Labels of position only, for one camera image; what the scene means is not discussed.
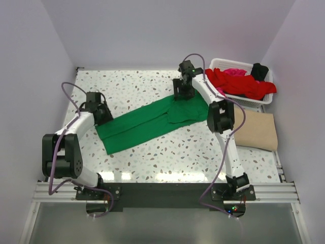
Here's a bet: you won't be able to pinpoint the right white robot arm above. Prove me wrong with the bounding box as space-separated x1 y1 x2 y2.
173 60 249 200

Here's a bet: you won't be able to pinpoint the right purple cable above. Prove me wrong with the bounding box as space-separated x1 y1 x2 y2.
181 53 246 213

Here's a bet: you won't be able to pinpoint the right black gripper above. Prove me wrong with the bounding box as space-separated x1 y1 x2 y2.
173 78 194 100

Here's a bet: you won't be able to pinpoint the white plastic laundry basket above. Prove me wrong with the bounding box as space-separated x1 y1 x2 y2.
209 58 273 108

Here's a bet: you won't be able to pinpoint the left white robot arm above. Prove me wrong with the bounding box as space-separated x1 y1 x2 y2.
42 91 113 199

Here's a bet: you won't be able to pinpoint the green t shirt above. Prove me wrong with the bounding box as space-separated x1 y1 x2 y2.
96 93 208 155

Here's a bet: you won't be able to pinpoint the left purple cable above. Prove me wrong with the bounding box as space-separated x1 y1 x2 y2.
48 81 114 218

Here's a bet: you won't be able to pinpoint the purple cable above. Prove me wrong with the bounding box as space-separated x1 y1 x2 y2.
181 53 246 213
48 81 114 218

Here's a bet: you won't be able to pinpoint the aluminium frame rail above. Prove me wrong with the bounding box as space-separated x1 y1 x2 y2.
32 180 302 204

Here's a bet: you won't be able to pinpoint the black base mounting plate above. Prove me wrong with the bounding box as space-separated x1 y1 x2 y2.
74 183 256 215

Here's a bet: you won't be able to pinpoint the red t shirt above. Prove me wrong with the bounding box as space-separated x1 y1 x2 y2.
205 68 277 100

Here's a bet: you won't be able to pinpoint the pink t shirt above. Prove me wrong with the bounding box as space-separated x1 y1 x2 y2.
213 68 246 96

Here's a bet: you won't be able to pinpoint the black t shirt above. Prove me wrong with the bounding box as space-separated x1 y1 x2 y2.
250 63 269 81

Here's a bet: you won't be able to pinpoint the folded beige t shirt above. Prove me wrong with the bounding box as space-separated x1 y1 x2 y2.
234 107 278 151

